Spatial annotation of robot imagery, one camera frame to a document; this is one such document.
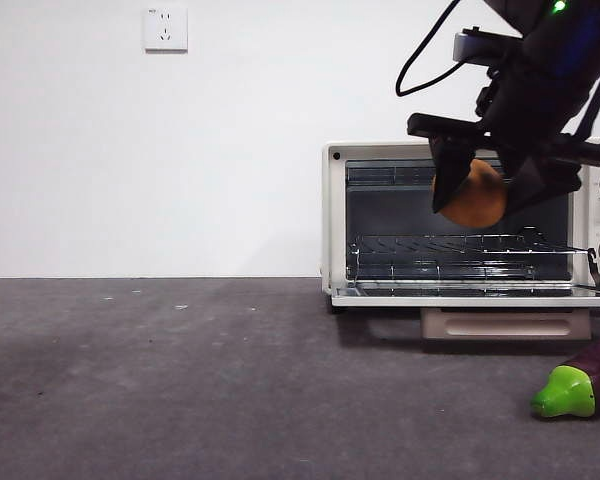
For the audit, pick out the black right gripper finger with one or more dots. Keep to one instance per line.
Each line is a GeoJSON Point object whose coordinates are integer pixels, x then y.
{"type": "Point", "coordinates": [540, 185]}
{"type": "Point", "coordinates": [450, 170]}

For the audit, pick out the brown potato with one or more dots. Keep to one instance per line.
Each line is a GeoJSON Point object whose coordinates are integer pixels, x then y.
{"type": "Point", "coordinates": [480, 205]}

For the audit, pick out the white toaster oven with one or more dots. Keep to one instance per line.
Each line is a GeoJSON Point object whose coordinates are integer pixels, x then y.
{"type": "Point", "coordinates": [335, 225]}

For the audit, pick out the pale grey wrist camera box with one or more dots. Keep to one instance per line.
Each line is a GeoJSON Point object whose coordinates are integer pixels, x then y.
{"type": "Point", "coordinates": [472, 47]}

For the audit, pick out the white wall socket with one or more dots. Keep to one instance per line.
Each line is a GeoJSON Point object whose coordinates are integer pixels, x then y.
{"type": "Point", "coordinates": [166, 30]}

